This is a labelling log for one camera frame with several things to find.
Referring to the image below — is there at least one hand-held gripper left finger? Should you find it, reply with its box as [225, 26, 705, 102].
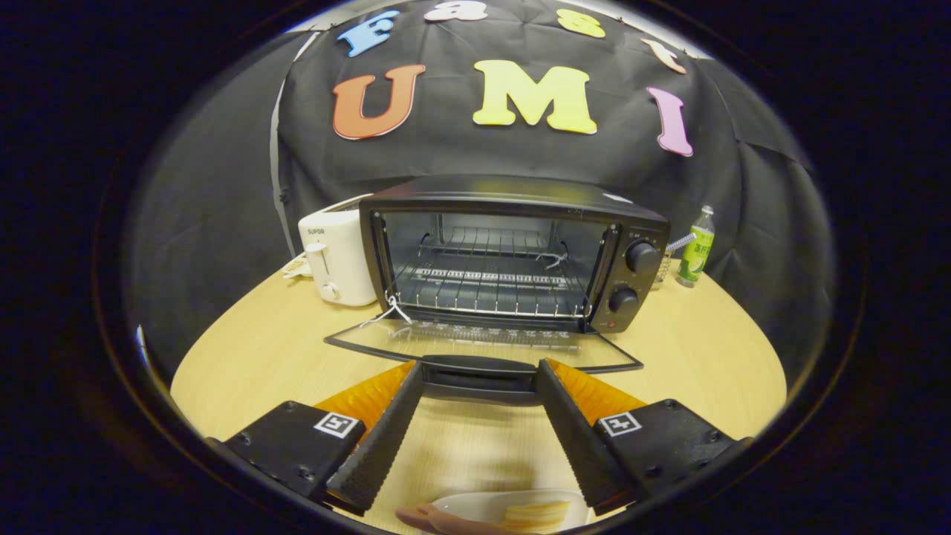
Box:
[207, 360, 425, 517]

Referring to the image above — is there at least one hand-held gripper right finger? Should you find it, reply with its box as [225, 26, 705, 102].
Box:
[535, 358, 753, 517]

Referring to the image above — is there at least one ridged golden bread roll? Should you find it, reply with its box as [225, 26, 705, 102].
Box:
[504, 500, 573, 530]

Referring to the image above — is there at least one white plate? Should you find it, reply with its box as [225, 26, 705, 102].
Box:
[427, 488, 595, 534]

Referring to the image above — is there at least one black toaster oven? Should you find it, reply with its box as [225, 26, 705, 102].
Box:
[325, 175, 672, 406]

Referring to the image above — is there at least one white pop-up toaster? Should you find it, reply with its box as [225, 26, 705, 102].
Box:
[298, 195, 378, 308]

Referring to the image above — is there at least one green label drink bottle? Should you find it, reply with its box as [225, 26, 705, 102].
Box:
[676, 206, 715, 289]

